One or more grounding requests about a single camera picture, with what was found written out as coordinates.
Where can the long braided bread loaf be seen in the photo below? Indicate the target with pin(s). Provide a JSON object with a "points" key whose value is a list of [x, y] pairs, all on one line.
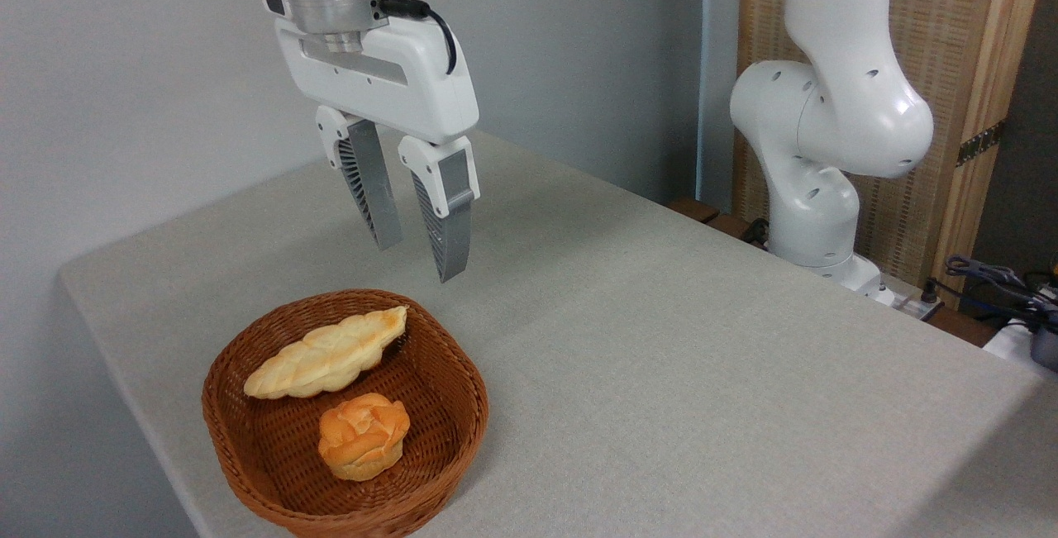
{"points": [[322, 356]]}

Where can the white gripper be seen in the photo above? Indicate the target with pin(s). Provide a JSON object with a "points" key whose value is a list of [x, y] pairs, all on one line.
{"points": [[413, 79]]}

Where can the round orange bread roll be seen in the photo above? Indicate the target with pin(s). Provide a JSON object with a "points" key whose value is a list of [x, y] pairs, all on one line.
{"points": [[364, 437]]}

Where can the brown wicker basket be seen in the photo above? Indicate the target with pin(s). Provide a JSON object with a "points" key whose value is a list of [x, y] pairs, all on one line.
{"points": [[446, 389]]}

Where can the black metal hinge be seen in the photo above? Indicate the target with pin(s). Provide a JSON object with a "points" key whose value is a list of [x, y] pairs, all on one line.
{"points": [[980, 144]]}

